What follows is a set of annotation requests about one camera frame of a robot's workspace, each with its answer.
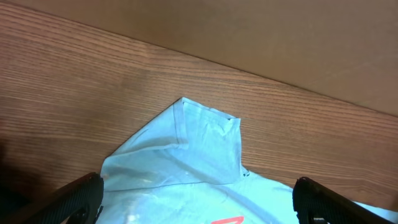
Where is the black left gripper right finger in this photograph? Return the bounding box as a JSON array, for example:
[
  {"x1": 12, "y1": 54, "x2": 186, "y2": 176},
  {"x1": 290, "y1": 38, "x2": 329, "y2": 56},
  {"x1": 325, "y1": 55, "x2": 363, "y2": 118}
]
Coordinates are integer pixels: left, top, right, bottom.
[{"x1": 292, "y1": 177, "x2": 392, "y2": 224}]

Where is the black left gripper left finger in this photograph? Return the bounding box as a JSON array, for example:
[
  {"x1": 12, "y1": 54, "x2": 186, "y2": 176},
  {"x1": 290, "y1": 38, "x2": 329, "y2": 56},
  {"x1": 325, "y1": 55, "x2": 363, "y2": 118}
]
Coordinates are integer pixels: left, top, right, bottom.
[{"x1": 1, "y1": 172, "x2": 104, "y2": 224}]

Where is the light blue printed t-shirt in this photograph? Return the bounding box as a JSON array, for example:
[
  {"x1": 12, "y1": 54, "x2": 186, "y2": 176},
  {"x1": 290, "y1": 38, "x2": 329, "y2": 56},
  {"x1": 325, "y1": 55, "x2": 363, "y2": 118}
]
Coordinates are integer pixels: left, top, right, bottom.
[{"x1": 98, "y1": 98, "x2": 298, "y2": 224}]

